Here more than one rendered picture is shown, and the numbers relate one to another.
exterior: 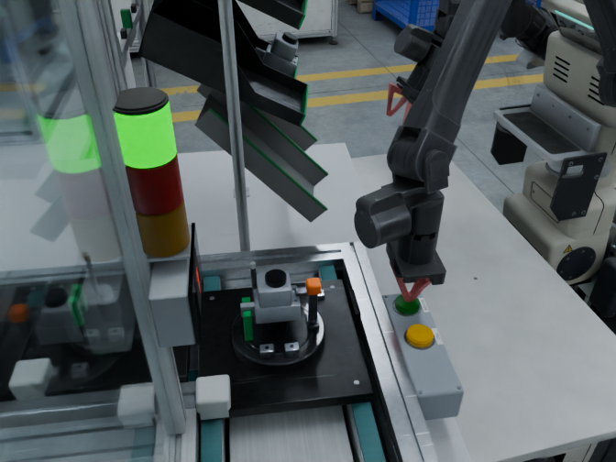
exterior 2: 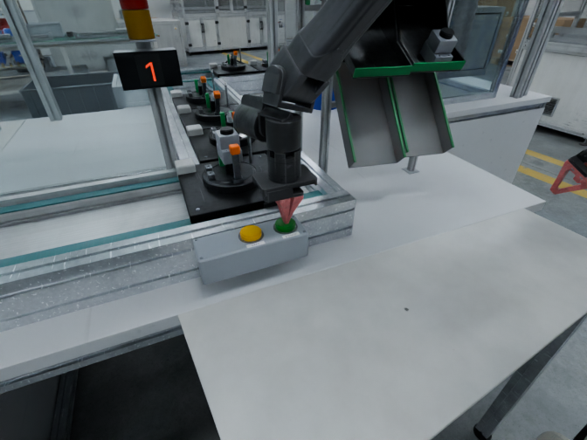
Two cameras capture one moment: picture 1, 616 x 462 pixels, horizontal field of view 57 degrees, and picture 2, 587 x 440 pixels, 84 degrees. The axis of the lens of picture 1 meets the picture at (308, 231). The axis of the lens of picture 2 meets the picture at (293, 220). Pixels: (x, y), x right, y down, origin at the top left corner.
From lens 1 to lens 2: 0.91 m
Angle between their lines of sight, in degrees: 59
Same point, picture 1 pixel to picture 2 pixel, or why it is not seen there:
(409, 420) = (174, 239)
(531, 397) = (253, 357)
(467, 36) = not seen: outside the picture
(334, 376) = (203, 201)
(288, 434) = (181, 209)
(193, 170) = not seen: hidden behind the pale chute
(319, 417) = not seen: hidden behind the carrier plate
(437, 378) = (210, 247)
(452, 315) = (339, 293)
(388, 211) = (250, 107)
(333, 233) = (400, 214)
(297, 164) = (393, 138)
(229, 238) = (356, 176)
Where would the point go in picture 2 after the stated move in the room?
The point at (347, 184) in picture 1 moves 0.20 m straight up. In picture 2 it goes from (477, 211) to (506, 140)
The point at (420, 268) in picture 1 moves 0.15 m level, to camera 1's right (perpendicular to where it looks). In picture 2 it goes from (265, 179) to (286, 229)
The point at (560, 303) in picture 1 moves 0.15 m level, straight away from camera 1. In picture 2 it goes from (415, 396) to (532, 429)
